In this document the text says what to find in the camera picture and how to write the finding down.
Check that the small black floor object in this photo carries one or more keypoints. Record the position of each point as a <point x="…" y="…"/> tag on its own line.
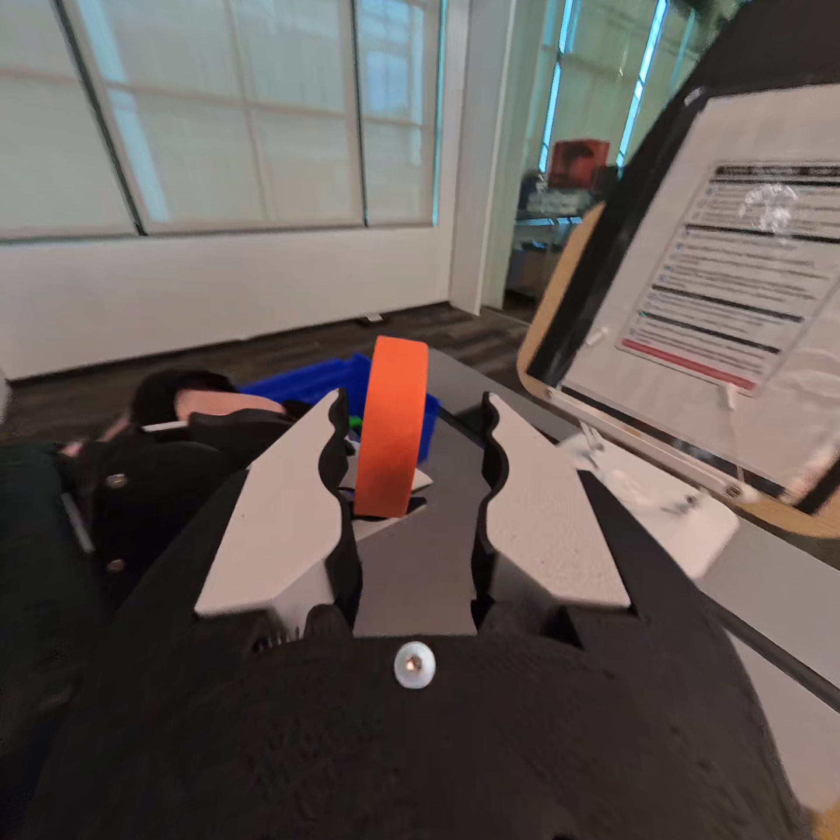
<point x="372" y="319"/>

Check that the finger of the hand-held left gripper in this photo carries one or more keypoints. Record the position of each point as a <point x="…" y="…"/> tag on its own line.
<point x="420" y="482"/>
<point x="374" y="526"/>

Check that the instruction sheet on stand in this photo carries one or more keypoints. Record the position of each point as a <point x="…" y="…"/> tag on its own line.
<point x="581" y="295"/>

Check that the white framed glass door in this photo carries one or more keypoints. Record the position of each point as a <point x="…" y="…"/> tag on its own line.
<point x="295" y="275"/>

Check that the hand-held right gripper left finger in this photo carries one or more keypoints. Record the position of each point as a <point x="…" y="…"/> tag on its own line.
<point x="269" y="538"/>

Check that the blue plastic bin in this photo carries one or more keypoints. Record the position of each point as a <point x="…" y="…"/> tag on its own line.
<point x="308" y="384"/>

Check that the clear-sleeved instruction sheet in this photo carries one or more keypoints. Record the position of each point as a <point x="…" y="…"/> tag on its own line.
<point x="722" y="262"/>

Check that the dark red box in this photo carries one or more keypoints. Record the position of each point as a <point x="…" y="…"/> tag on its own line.
<point x="577" y="164"/>

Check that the person's left hand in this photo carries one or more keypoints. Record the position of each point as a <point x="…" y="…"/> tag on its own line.
<point x="223" y="403"/>

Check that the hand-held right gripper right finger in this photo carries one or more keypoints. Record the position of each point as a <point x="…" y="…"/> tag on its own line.
<point x="551" y="538"/>

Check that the white stand base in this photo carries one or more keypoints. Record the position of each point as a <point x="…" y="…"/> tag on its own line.
<point x="689" y="544"/>

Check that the orange tape roll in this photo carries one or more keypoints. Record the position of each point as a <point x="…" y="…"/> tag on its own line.
<point x="390" y="426"/>

